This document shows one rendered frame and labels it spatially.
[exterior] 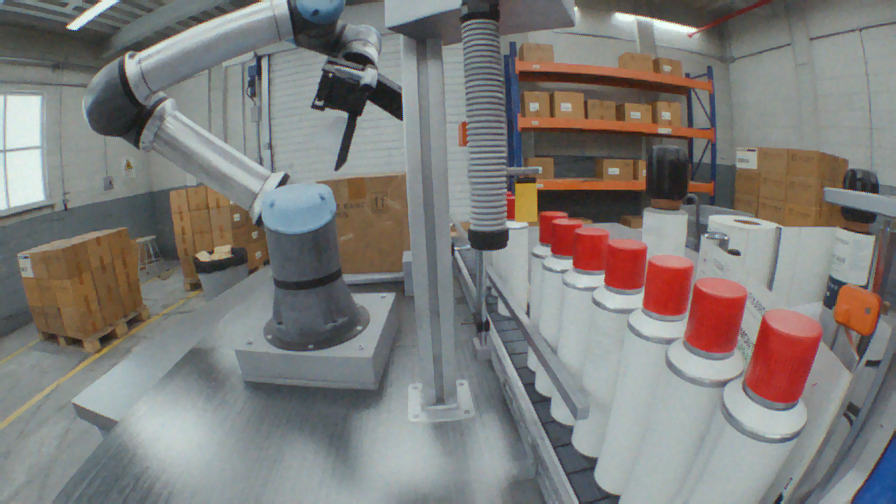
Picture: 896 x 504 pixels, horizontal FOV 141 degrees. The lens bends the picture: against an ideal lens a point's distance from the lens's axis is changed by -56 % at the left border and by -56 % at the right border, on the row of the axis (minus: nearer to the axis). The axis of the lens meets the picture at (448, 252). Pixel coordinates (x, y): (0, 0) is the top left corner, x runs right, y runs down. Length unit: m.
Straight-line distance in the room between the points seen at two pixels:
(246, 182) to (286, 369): 0.33
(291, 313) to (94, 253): 3.09
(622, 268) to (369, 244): 0.82
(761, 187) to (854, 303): 3.87
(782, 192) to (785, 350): 3.77
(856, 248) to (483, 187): 0.67
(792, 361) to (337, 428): 0.47
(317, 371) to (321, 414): 0.07
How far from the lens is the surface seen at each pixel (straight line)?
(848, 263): 0.78
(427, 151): 0.40
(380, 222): 0.99
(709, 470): 0.21
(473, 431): 0.47
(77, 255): 3.45
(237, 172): 0.69
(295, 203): 0.53
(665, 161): 0.65
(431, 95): 0.40
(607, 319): 0.29
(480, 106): 0.29
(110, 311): 3.66
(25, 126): 5.96
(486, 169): 0.28
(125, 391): 0.75
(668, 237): 0.66
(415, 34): 0.40
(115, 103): 0.64
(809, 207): 3.76
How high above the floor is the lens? 1.15
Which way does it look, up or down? 14 degrees down
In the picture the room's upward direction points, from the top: 2 degrees counter-clockwise
